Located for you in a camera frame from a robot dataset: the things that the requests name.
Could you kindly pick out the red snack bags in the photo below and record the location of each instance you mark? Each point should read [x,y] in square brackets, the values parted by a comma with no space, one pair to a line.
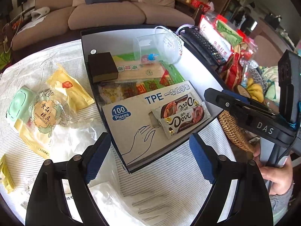
[235,47]

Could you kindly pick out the TPE glove box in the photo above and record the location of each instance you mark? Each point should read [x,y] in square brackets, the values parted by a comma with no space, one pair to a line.
[136,133]

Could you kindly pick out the white plastic glove bag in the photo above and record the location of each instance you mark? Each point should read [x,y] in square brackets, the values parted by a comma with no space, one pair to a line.
[117,209]

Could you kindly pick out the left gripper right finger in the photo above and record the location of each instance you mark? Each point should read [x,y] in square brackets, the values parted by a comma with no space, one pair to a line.
[250,205]

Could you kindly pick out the wooden mahjong box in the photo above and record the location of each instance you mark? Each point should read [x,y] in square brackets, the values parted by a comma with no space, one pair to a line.
[133,71]

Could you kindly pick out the brown sofa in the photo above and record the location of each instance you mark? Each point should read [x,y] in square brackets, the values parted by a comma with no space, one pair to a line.
[73,15]

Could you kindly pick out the wicker basket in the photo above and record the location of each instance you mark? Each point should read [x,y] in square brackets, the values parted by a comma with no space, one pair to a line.
[233,132]

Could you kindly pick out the yellow food mould packet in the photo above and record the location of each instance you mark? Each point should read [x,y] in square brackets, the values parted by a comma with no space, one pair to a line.
[60,95]

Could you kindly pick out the mint green case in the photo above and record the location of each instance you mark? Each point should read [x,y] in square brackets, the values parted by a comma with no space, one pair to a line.
[19,107]

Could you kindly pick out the banana bunch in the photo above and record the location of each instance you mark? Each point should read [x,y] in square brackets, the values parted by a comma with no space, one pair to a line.
[255,90]

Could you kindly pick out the translucent disposable glove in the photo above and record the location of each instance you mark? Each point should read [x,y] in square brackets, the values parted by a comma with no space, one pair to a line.
[71,140]

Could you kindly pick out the right hand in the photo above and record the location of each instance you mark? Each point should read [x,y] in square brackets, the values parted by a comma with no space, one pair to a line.
[281,178]

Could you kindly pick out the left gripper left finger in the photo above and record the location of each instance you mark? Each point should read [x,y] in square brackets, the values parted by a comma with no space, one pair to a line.
[47,203]

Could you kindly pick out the black remote control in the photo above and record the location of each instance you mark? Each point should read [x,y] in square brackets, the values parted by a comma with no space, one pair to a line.
[203,46]

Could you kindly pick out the black storage box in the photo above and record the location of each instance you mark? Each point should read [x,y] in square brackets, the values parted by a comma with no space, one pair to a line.
[117,39]

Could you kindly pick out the dove chocolate bar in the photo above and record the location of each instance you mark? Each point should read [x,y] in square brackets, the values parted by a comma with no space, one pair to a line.
[185,119]
[178,105]

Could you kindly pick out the yellow sachet packet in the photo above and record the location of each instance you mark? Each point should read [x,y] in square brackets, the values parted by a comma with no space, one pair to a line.
[6,178]

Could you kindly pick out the clear plastic measuring cup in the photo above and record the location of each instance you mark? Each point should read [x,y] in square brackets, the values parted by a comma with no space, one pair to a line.
[161,46]

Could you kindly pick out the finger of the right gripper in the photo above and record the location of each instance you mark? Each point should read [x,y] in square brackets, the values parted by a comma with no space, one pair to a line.
[248,101]
[242,112]

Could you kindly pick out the brown sponge block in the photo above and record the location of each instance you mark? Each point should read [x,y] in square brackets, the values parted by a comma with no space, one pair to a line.
[102,67]

